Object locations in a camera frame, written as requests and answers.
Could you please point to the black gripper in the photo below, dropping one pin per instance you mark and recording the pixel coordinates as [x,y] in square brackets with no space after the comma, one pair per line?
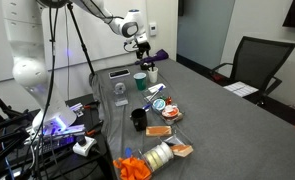
[142,48]

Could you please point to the black tongs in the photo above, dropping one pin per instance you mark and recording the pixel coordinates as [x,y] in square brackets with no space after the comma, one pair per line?
[151,66]

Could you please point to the green plastic cup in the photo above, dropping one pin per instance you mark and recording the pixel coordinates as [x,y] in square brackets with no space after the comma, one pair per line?
[140,79]

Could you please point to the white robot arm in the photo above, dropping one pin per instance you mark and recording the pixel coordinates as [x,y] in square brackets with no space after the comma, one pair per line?
[24,31]

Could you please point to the white paper cup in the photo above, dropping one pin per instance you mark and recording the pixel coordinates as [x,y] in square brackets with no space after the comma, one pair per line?
[153,74]

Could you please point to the purple folded umbrella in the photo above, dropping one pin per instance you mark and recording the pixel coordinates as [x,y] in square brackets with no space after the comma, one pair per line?
[160,55]

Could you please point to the blue marker pen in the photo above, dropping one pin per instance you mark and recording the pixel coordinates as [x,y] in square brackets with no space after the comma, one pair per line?
[160,88]

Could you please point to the clear acrylic square plate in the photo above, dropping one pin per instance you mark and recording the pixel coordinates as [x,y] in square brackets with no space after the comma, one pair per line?
[120,99]

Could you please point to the teal white round tin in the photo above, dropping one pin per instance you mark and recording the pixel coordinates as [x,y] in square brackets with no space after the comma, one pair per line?
[158,104]

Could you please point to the red white round tin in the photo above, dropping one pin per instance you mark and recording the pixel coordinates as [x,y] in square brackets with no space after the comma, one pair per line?
[170,111]

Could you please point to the black mug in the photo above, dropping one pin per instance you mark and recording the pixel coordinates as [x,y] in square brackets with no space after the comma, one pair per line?
[139,118]

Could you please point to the orange sponge block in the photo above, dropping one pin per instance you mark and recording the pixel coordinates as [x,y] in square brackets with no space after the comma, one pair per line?
[158,130]

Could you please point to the blue oval eraser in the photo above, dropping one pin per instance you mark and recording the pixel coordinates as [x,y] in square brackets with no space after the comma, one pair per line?
[128,152]

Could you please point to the paper sheet on chair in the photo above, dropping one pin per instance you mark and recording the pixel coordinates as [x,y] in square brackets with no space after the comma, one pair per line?
[241,89]

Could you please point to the orange patterned card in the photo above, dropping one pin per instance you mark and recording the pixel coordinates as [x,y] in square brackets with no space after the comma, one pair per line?
[181,150]

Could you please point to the black office chair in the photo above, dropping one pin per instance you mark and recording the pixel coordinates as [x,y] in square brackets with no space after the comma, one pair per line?
[255,63]

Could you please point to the white controller box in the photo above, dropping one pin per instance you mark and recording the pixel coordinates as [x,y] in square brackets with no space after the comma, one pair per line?
[83,145]

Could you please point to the grey table cloth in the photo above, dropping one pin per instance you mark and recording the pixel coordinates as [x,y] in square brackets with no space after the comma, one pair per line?
[232,139]

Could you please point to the black tablet white frame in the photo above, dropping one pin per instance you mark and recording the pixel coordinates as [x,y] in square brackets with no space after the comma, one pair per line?
[119,73]

